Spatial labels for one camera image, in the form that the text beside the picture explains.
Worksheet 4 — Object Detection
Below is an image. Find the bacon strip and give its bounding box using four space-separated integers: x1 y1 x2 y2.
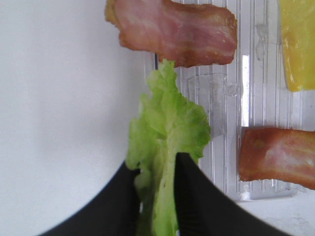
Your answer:
239 127 315 190
105 0 238 68

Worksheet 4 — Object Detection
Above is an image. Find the green lettuce leaf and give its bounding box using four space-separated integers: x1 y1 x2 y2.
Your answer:
126 59 210 236

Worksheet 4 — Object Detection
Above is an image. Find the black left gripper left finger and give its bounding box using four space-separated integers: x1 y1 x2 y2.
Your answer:
42 163 140 236

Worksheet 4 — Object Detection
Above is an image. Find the yellow cheese slice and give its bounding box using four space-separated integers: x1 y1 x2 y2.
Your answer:
279 0 315 92

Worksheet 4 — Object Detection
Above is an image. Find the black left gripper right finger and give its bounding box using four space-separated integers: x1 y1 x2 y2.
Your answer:
175 152 286 236

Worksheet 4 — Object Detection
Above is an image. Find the clear plastic ingredient tray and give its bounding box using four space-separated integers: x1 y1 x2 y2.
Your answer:
176 0 315 201

